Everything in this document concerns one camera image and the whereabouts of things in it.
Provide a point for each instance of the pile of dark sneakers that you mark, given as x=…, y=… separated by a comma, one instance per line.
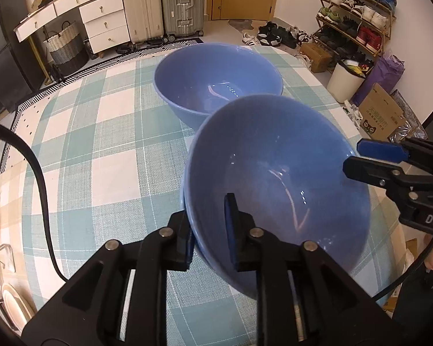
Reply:
x=278, y=36

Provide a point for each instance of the silver metal stand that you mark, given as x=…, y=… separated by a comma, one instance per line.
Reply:
x=7, y=250

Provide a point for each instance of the white suitcase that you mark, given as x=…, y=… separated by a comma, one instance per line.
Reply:
x=142, y=7

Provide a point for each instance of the purple bag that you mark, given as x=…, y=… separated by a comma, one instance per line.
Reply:
x=382, y=75

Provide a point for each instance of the white sneaker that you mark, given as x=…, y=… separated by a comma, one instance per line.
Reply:
x=353, y=115

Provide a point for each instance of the small brown cardboard box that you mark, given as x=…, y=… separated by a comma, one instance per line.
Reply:
x=315, y=57

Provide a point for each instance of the silver suitcase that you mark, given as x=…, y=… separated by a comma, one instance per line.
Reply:
x=182, y=3

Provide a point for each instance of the rows of shoes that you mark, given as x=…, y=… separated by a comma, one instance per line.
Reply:
x=361, y=10

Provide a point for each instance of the white dresser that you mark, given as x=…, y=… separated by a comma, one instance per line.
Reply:
x=104, y=21

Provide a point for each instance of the large printed cardboard box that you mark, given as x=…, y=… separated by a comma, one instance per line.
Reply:
x=379, y=115

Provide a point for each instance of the metal shoe rack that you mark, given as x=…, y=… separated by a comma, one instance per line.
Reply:
x=379, y=30

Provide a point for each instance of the white trash bin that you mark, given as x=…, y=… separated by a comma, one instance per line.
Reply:
x=344, y=83

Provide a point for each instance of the teal checked tablecloth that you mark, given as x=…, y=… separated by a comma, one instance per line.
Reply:
x=93, y=151

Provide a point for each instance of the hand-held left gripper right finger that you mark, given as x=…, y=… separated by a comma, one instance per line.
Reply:
x=231, y=230

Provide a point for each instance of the silver foil sheet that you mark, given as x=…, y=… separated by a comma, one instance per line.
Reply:
x=411, y=122

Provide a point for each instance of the white dotted floor mat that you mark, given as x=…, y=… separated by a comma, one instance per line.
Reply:
x=25, y=122

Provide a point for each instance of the woven laundry basket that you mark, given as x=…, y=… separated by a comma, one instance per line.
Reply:
x=66, y=54

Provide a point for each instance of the stack of cream plates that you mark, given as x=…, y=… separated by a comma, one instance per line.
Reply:
x=16, y=306

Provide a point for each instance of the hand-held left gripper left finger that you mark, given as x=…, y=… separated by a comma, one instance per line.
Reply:
x=180, y=245

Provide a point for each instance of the grey door mat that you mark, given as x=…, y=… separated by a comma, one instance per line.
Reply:
x=240, y=24

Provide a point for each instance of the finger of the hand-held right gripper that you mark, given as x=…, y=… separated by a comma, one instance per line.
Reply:
x=379, y=148
x=364, y=169

